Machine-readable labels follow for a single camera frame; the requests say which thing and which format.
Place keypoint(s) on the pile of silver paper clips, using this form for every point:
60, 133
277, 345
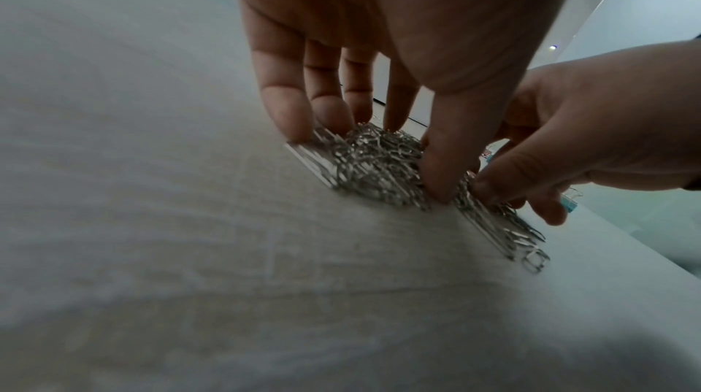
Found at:
372, 165

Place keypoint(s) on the group of colourful binder clips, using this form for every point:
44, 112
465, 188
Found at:
571, 205

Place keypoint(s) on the person's left hand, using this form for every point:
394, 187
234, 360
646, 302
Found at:
383, 1

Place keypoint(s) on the person's right hand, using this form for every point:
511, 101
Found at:
602, 122

